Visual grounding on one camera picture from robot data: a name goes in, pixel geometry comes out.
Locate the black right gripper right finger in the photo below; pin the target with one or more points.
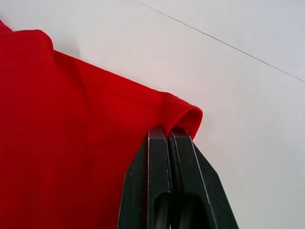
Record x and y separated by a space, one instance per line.
197 186

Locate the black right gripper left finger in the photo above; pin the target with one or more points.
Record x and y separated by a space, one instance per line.
145 181

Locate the red t-shirt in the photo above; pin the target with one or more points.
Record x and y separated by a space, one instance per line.
66 133

